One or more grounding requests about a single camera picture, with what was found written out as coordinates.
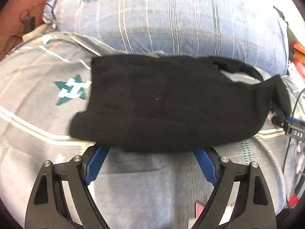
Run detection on black charger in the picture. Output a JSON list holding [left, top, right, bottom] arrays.
[[22, 15, 36, 32]]

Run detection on blue plaid quilt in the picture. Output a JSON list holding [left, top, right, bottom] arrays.
[[43, 0, 290, 77]]

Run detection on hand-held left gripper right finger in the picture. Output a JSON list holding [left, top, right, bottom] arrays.
[[191, 148, 277, 229]]

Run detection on black pants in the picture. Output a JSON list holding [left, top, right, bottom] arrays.
[[69, 54, 291, 153]]

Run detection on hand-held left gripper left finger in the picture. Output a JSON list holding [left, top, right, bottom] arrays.
[[24, 145, 111, 229]]

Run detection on grey star-print bed sheet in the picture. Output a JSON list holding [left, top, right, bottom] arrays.
[[0, 30, 305, 229]]

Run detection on red packets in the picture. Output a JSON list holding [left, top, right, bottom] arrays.
[[291, 42, 305, 77]]

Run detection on thin black cable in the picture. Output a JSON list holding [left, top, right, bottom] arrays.
[[282, 93, 302, 210]]

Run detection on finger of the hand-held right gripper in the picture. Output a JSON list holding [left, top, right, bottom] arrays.
[[272, 111, 305, 127]]

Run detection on red-brown headboard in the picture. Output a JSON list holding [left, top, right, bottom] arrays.
[[0, 0, 65, 60]]

